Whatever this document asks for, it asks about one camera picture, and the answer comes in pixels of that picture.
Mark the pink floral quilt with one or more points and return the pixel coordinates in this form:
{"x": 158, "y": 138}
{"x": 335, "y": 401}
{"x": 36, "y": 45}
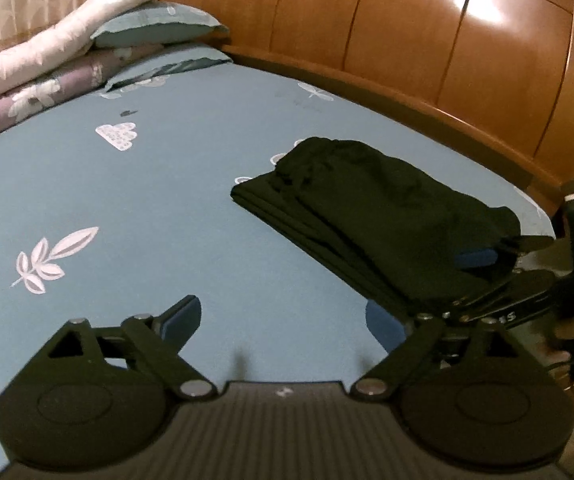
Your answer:
{"x": 42, "y": 55}

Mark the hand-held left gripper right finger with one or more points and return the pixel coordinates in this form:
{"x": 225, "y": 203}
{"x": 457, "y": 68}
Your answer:
{"x": 384, "y": 326}

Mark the blue pillow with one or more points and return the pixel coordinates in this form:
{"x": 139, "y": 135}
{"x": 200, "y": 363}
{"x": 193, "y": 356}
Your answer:
{"x": 157, "y": 25}
{"x": 167, "y": 64}

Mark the blue floral bed sheet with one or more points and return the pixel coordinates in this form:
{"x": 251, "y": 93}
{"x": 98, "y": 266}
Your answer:
{"x": 117, "y": 185}

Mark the wooden headboard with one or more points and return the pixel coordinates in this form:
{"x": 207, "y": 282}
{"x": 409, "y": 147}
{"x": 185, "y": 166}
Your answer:
{"x": 417, "y": 35}

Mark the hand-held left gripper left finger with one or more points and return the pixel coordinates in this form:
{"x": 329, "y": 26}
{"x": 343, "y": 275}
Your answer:
{"x": 183, "y": 321}

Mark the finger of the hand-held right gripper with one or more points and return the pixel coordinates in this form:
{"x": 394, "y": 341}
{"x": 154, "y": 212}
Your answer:
{"x": 507, "y": 296}
{"x": 474, "y": 259}

